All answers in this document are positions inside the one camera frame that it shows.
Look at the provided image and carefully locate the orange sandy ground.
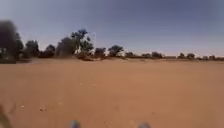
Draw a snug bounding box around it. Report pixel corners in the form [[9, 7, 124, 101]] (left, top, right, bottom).
[[0, 57, 224, 128]]

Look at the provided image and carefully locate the row of trees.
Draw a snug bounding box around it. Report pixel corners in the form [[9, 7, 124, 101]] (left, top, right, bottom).
[[0, 20, 224, 64]]

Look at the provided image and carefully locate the robot's own part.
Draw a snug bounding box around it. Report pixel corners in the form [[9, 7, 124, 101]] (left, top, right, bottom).
[[69, 120, 81, 128], [138, 122, 152, 128]]

